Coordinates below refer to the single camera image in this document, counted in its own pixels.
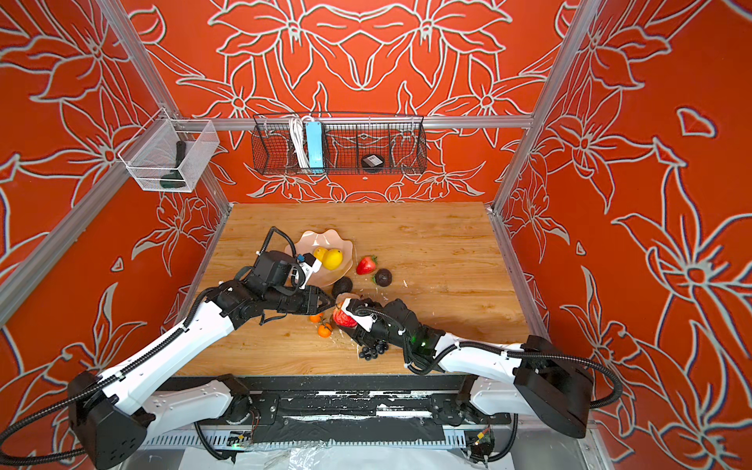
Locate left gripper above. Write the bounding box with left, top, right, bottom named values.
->
left=267, top=285, right=339, bottom=315

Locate red apple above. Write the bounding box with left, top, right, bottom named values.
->
left=332, top=309, right=358, bottom=328

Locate large yellow lemon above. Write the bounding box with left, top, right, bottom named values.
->
left=322, top=249, right=344, bottom=271

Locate small yellow fruit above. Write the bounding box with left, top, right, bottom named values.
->
left=313, top=246, right=328, bottom=262

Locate red strawberry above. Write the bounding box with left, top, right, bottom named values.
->
left=356, top=256, right=378, bottom=275

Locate pink scalloped fruit bowl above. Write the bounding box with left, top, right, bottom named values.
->
left=295, top=229, right=354, bottom=288

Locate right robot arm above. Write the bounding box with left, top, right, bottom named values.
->
left=333, top=297, right=624, bottom=439

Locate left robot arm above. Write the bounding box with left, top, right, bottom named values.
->
left=1, top=251, right=334, bottom=469

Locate beige garlic bulb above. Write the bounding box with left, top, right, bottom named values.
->
left=336, top=293, right=360, bottom=303

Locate dark avocado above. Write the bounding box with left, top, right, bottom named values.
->
left=332, top=276, right=354, bottom=298

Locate small orange tangerine lower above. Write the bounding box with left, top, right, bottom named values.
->
left=317, top=323, right=333, bottom=338

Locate dark grape bunch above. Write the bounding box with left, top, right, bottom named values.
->
left=358, top=340, right=390, bottom=360

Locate dark purple mangosteen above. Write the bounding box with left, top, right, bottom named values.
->
left=373, top=268, right=393, bottom=287

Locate black round device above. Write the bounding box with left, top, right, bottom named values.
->
left=360, top=154, right=386, bottom=174

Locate light blue box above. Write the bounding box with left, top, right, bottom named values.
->
left=305, top=121, right=324, bottom=174

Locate dark green brush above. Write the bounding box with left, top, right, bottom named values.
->
left=160, top=140, right=187, bottom=189

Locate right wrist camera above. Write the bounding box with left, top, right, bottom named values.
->
left=345, top=305, right=376, bottom=332

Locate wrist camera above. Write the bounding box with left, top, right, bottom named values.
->
left=345, top=305, right=376, bottom=332
left=296, top=253, right=322, bottom=288

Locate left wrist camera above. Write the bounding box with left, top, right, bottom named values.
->
left=296, top=253, right=322, bottom=288

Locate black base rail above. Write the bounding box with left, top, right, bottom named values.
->
left=203, top=374, right=511, bottom=446

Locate black wire wall basket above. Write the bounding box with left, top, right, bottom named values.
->
left=251, top=113, right=428, bottom=176

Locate white coiled cable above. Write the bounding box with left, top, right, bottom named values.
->
left=289, top=116, right=309, bottom=172

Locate clear plastic wall bin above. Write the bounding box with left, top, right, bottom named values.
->
left=117, top=109, right=219, bottom=193

